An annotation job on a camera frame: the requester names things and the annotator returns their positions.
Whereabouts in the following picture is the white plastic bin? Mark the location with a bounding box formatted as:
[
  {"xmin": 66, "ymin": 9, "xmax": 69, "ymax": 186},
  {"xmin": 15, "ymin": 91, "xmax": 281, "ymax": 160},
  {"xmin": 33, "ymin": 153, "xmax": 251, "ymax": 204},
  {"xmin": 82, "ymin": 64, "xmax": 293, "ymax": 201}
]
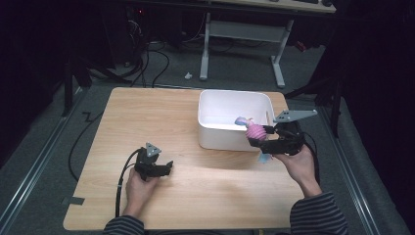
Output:
[{"xmin": 197, "ymin": 88, "xmax": 276, "ymax": 153}]

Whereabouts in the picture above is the person's left hand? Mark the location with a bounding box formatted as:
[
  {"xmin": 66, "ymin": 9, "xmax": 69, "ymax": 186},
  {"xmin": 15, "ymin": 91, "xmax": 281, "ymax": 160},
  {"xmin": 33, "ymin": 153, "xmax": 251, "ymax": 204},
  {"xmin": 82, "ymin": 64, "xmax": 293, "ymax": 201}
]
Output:
[{"xmin": 124, "ymin": 167, "xmax": 161, "ymax": 219}]

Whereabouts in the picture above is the black cable on floor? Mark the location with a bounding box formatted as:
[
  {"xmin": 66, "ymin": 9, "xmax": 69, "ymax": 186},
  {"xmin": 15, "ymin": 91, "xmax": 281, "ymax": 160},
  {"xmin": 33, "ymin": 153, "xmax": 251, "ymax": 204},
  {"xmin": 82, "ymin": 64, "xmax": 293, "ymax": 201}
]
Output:
[{"xmin": 68, "ymin": 111, "xmax": 105, "ymax": 183}]

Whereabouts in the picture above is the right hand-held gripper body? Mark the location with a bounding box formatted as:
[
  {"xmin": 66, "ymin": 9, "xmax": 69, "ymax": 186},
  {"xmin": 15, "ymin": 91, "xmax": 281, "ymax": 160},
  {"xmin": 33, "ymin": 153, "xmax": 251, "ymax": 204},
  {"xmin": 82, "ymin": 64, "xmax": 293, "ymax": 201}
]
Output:
[{"xmin": 259, "ymin": 109, "xmax": 318, "ymax": 157}]

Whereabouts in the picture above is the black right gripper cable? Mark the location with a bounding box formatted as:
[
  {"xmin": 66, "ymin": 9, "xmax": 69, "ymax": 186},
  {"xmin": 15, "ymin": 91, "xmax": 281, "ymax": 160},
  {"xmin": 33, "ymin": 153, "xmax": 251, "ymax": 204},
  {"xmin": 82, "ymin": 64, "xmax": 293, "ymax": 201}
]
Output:
[{"xmin": 301, "ymin": 130, "xmax": 322, "ymax": 185}]

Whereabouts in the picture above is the bundle of black cables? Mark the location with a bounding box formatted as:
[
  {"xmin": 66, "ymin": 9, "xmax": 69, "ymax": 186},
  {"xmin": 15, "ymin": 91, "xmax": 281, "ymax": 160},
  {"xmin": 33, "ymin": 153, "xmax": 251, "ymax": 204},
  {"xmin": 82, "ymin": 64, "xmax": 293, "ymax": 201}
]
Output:
[{"xmin": 128, "ymin": 19, "xmax": 171, "ymax": 88}]

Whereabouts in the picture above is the desk with white metal legs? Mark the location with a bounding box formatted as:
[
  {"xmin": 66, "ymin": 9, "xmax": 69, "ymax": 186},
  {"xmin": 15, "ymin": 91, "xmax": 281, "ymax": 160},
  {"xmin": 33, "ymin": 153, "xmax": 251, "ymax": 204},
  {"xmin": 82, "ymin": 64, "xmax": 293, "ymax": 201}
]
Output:
[{"xmin": 199, "ymin": 0, "xmax": 338, "ymax": 89}]

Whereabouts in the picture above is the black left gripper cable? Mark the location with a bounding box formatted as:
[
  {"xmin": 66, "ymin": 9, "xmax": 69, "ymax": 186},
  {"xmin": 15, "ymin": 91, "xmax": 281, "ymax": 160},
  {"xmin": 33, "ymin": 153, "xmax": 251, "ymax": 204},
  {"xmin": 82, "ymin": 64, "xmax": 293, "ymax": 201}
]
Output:
[{"xmin": 114, "ymin": 147, "xmax": 145, "ymax": 218}]

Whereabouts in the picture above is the metal floor rail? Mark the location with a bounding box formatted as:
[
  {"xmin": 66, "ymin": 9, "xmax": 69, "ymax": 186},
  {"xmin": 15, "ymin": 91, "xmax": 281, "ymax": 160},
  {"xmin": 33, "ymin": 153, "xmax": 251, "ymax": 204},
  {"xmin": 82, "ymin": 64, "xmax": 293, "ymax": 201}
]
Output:
[
  {"xmin": 0, "ymin": 87, "xmax": 86, "ymax": 231},
  {"xmin": 317, "ymin": 107, "xmax": 382, "ymax": 235}
]

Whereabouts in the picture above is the grey tape strip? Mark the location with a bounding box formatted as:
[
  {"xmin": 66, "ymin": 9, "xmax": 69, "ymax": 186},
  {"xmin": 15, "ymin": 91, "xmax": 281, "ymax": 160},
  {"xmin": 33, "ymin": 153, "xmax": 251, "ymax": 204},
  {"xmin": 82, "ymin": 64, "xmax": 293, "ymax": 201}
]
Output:
[{"xmin": 61, "ymin": 196, "xmax": 86, "ymax": 207}]

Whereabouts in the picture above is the black stand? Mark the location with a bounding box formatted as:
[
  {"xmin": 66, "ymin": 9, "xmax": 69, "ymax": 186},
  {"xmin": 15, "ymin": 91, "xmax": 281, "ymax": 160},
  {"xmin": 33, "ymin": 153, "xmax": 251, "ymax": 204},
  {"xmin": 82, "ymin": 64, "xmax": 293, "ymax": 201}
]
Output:
[
  {"xmin": 61, "ymin": 51, "xmax": 133, "ymax": 118},
  {"xmin": 284, "ymin": 72, "xmax": 345, "ymax": 139}
]

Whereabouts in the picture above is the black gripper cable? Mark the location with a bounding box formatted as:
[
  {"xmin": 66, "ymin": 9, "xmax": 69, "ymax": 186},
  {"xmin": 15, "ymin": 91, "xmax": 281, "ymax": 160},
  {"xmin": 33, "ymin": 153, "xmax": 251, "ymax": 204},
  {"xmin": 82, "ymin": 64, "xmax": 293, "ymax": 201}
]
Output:
[
  {"xmin": 301, "ymin": 130, "xmax": 322, "ymax": 185},
  {"xmin": 114, "ymin": 147, "xmax": 145, "ymax": 218}
]

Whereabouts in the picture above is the dark computer tower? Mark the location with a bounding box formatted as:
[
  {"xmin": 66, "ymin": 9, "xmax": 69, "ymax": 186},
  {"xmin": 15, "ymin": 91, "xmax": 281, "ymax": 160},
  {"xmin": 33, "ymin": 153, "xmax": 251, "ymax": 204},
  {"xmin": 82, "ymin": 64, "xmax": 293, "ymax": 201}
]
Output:
[{"xmin": 124, "ymin": 5, "xmax": 150, "ymax": 68}]

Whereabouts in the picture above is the doll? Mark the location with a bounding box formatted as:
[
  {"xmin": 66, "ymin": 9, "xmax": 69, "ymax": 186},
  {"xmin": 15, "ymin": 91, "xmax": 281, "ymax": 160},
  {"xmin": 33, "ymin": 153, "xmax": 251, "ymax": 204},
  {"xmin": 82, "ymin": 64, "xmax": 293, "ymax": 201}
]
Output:
[{"xmin": 234, "ymin": 116, "xmax": 273, "ymax": 165}]

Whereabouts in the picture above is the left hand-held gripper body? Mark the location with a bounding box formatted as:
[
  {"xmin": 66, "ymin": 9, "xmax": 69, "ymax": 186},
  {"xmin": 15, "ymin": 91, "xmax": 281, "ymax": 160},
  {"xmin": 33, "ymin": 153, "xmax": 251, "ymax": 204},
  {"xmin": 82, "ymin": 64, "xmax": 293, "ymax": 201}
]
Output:
[{"xmin": 133, "ymin": 142, "xmax": 162, "ymax": 182}]

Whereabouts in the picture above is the person's right hand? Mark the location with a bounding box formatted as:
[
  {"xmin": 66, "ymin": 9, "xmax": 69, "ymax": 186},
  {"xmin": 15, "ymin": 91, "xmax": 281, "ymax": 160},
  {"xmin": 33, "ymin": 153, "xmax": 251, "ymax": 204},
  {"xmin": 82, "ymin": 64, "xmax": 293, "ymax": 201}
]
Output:
[{"xmin": 273, "ymin": 144, "xmax": 323, "ymax": 199}]

